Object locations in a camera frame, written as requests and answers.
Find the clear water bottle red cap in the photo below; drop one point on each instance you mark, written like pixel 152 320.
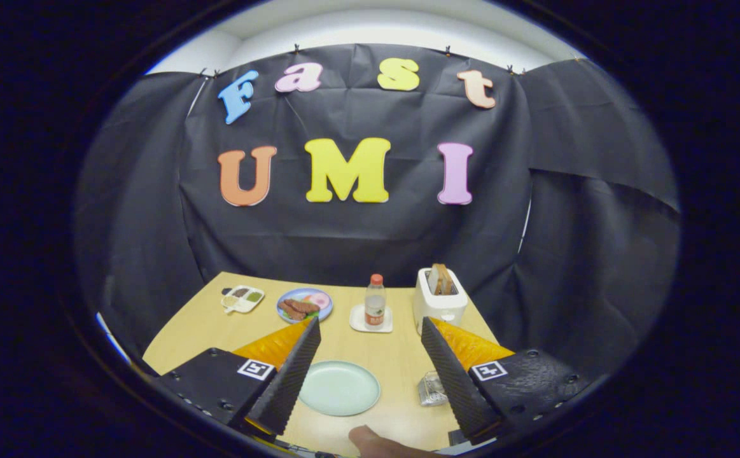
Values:
pixel 375 305

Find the grilled meat with vegetables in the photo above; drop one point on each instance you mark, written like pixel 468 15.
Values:
pixel 300 307

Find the white toaster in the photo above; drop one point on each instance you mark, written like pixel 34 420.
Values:
pixel 436 308

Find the toasted bread slice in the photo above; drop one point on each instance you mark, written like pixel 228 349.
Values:
pixel 434 280
pixel 446 280

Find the light green round plate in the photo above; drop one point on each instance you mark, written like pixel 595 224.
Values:
pixel 339 388

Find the white divided sauce dish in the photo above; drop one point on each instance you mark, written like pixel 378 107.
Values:
pixel 242 299

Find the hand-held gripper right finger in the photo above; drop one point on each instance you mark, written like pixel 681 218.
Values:
pixel 452 381

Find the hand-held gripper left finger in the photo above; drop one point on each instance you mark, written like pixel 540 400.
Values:
pixel 290 381

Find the blue oval plate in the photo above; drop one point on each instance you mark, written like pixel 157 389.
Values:
pixel 324 299

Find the white square coaster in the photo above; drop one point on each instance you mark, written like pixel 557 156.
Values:
pixel 358 321

